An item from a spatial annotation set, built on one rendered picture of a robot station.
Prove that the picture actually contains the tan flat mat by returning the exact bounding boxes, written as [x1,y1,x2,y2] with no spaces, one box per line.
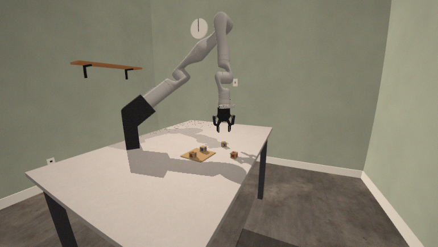
[181,148,216,162]

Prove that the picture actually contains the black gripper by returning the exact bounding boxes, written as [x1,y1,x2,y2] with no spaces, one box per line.
[212,108,235,133]

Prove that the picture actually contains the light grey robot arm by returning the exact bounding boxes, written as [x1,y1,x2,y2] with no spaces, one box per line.
[143,12,235,109]

